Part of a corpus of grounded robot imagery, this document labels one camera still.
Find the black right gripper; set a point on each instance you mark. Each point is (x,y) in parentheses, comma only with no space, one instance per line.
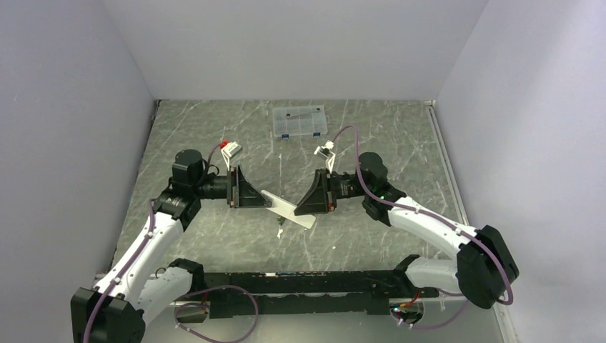
(321,198)

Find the clear plastic organizer box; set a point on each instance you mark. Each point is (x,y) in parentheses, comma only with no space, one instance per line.
(299,121)

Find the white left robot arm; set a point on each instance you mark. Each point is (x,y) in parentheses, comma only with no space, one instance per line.
(120,306)

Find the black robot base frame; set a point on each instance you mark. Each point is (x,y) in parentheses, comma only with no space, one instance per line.
(372,292)

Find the white remote control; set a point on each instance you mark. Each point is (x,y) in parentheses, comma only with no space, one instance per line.
(286,209)

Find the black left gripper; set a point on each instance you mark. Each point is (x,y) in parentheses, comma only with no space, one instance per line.
(241,194)

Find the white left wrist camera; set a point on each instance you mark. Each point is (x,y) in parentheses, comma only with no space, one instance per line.
(230,149)

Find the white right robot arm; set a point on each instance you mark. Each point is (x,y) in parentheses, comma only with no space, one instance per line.
(479,264)

